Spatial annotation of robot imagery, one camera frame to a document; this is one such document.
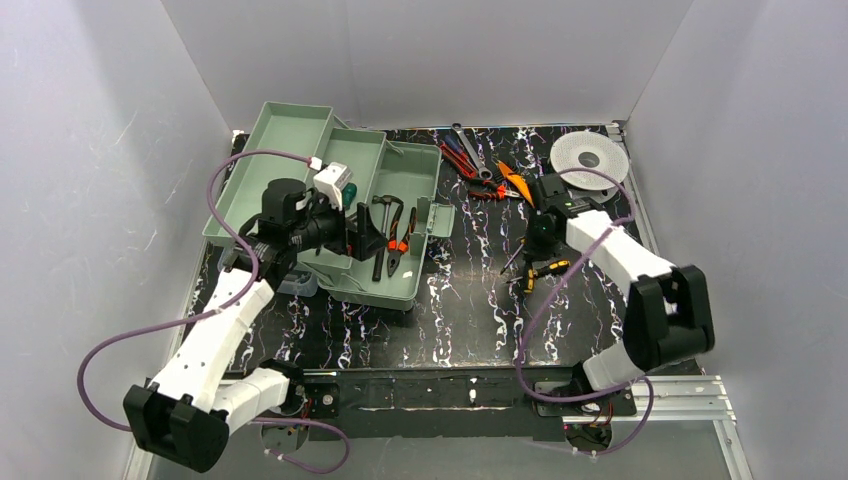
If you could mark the grey green tool box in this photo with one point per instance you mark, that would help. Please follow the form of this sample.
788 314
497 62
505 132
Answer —
408 171

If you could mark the black orange pliers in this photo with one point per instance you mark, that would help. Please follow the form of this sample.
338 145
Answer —
397 246

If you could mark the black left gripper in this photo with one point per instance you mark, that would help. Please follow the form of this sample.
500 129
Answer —
351 232

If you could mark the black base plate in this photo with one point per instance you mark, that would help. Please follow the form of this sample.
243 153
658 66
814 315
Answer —
448 402

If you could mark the thin orange handled screwdriver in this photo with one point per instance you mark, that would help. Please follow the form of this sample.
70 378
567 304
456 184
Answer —
512 259

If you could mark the grey combination wrench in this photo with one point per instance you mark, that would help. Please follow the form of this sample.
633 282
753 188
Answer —
482 170

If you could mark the claw hammer black handle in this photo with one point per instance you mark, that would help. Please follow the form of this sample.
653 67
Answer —
388 228

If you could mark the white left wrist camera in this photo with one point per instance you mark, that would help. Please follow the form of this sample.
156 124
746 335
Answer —
331 181

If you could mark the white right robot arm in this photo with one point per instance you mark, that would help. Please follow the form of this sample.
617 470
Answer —
668 316

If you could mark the red handled cutter pliers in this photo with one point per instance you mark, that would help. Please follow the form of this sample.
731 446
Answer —
500 193

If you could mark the white filament spool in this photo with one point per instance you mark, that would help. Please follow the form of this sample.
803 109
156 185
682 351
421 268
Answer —
579 155

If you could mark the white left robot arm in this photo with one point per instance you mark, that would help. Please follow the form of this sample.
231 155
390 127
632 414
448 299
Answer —
183 414

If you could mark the red black utility knife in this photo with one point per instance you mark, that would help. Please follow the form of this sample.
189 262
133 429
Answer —
463 169

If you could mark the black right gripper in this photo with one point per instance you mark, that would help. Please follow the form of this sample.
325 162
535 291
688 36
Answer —
549 192

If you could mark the green stubby screwdriver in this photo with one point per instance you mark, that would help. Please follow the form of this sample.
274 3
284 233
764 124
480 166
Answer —
349 193

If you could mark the blue red small screwdriver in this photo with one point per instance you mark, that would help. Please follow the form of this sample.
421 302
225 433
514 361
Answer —
459 151

